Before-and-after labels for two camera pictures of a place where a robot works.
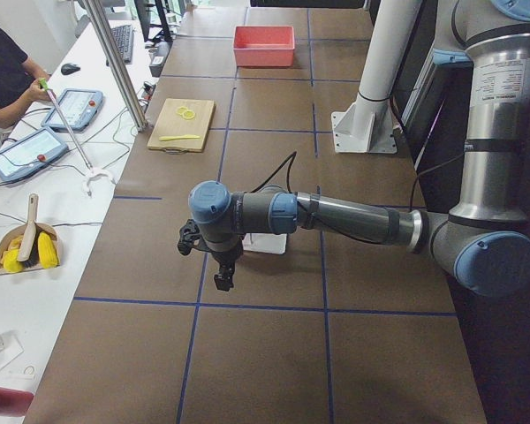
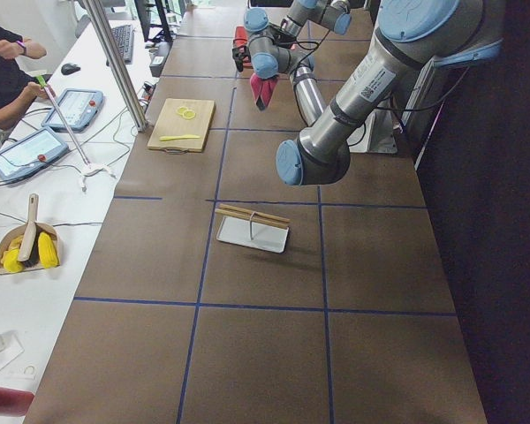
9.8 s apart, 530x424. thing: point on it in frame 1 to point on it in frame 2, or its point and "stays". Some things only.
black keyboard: x=124 y=35 stays
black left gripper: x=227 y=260 to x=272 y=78
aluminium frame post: x=105 y=30 stays
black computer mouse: x=68 y=69 stays
